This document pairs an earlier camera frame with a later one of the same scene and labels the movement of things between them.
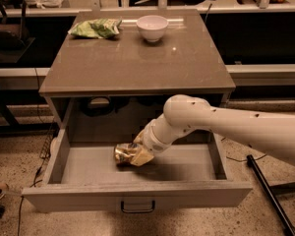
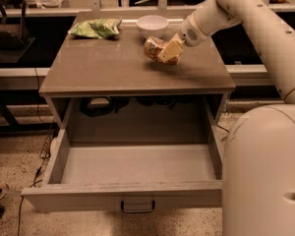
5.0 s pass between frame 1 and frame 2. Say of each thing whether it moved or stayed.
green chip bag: stayed
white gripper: moved
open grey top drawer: stayed
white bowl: stayed
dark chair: stayed
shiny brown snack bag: moved
